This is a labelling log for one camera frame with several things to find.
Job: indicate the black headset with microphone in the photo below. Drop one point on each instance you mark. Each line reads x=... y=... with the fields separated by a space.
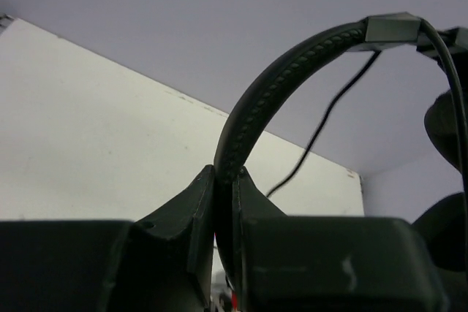
x=445 y=122

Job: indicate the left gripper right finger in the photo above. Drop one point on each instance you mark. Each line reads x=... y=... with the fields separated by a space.
x=327 y=263

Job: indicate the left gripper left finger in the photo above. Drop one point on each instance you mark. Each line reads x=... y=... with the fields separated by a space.
x=162 y=262

